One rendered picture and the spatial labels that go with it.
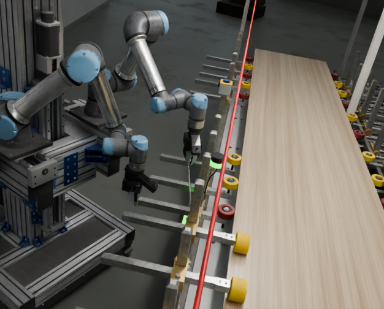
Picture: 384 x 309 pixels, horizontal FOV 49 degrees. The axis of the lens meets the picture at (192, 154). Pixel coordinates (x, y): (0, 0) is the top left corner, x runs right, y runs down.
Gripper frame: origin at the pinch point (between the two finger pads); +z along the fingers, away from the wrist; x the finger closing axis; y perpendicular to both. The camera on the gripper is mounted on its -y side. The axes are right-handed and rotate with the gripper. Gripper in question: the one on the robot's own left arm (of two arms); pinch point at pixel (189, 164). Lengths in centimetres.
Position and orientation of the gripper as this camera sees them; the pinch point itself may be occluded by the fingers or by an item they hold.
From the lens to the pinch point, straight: 206.7
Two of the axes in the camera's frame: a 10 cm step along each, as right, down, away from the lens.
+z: -1.5, 8.5, 5.1
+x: -9.7, -0.3, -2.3
